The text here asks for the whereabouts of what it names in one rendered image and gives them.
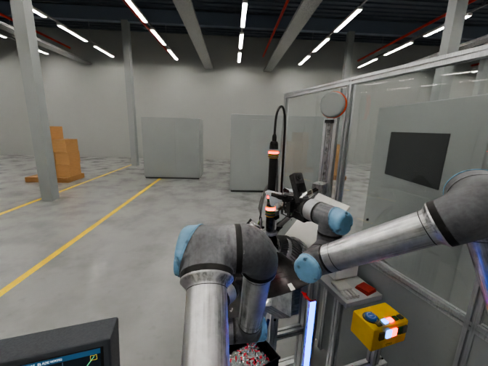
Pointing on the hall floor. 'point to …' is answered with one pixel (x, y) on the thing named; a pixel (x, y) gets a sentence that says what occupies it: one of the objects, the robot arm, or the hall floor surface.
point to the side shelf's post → (334, 332)
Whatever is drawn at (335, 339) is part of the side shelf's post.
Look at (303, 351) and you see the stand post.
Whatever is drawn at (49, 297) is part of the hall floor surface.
